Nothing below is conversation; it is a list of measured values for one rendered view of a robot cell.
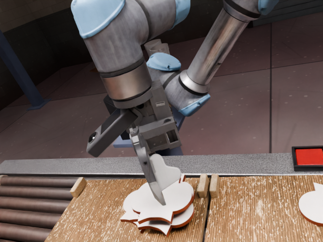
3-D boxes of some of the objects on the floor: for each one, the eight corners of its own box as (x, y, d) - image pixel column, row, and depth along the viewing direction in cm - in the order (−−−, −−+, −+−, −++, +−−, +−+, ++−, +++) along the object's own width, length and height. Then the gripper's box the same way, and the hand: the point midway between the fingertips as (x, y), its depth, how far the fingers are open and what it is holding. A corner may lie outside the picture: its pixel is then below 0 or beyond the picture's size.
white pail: (154, 74, 422) (147, 52, 404) (159, 66, 445) (152, 45, 427) (171, 70, 410) (165, 48, 392) (176, 63, 434) (169, 41, 415)
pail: (169, 60, 454) (162, 40, 436) (153, 67, 450) (146, 47, 432) (163, 57, 480) (157, 38, 461) (149, 63, 476) (142, 44, 458)
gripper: (170, 106, 35) (202, 204, 45) (154, 63, 52) (179, 140, 62) (109, 127, 35) (154, 220, 45) (113, 77, 52) (145, 152, 62)
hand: (155, 179), depth 53 cm, fingers open, 14 cm apart
